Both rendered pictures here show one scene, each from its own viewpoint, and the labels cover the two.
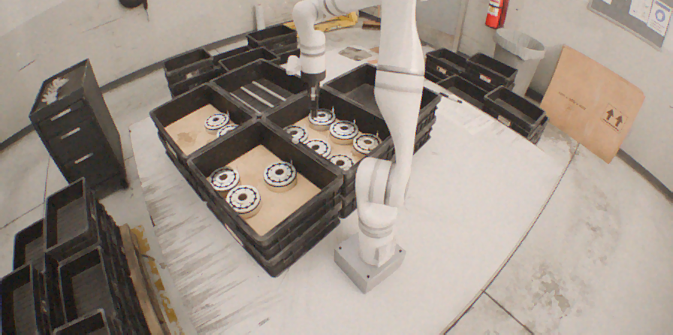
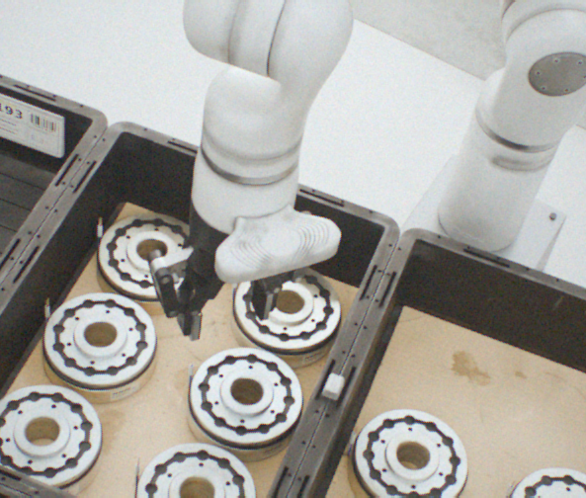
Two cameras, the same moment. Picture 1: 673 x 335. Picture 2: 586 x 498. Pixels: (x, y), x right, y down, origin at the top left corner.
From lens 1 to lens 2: 1.30 m
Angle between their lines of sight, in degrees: 74
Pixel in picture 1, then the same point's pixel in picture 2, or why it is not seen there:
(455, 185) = (99, 105)
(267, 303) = not seen: outside the picture
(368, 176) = not seen: outside the picture
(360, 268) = (540, 236)
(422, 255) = (382, 168)
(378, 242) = not seen: hidden behind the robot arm
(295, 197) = (448, 407)
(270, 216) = (550, 446)
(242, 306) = not seen: outside the picture
